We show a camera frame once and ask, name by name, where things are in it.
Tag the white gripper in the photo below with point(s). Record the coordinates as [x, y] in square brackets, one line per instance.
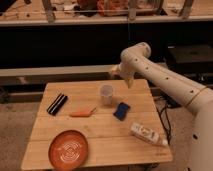
[125, 71]

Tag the white ceramic cup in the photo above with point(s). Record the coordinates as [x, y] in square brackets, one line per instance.
[106, 94]

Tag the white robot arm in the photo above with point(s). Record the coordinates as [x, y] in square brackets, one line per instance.
[195, 97]

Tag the blue sponge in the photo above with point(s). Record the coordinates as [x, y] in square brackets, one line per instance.
[121, 111]

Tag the wooden table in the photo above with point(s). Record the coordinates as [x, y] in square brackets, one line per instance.
[109, 139]

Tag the orange carrot toy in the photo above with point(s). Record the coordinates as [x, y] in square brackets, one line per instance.
[83, 113]

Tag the white labelled bottle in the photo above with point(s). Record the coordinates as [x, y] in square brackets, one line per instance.
[148, 135]

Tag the black box on shelf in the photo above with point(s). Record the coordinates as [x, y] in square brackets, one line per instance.
[190, 59]

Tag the black white-striped block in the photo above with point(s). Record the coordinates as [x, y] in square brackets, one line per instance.
[57, 104]

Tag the orange ribbed plate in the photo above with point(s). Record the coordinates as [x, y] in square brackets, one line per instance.
[68, 150]

